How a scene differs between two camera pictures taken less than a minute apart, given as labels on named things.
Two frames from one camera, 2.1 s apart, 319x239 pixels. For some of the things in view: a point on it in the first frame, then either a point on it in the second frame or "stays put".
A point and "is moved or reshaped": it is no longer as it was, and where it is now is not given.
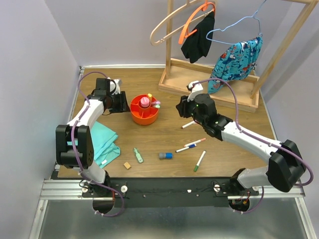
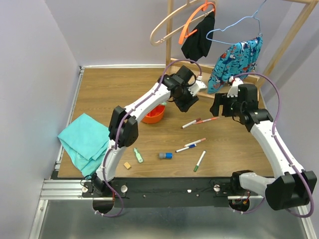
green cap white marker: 195,169 stays put
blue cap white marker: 189,147 stays put
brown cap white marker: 186,125 stays put
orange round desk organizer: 142,112 is moved or reshaped
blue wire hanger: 259,34 stays put
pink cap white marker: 202,140 stays put
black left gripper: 123,106 to 184,106
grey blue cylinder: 166,155 stays put
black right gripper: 182,106 to 220,99
